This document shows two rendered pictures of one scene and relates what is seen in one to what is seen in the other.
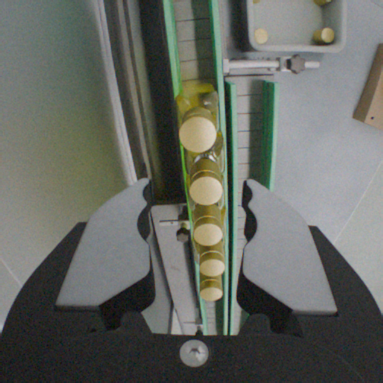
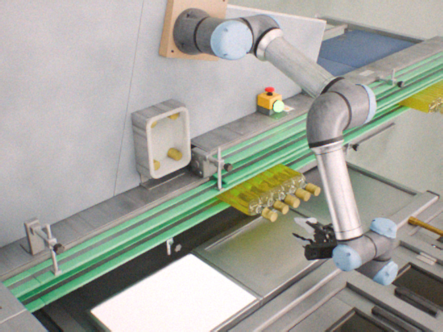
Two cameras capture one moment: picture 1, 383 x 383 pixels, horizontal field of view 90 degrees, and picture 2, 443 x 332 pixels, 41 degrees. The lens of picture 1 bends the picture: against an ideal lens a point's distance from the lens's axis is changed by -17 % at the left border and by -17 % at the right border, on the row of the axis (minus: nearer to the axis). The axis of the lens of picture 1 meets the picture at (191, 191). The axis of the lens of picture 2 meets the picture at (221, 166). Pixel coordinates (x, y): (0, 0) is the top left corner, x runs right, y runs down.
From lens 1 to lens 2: 186 cm
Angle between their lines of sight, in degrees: 28
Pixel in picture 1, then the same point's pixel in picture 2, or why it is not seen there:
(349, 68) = (177, 75)
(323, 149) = (227, 73)
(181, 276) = not seen: hidden behind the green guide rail
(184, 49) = not seen: hidden behind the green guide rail
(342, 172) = not seen: hidden behind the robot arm
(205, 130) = (273, 216)
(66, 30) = (240, 255)
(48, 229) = (296, 251)
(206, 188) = (285, 209)
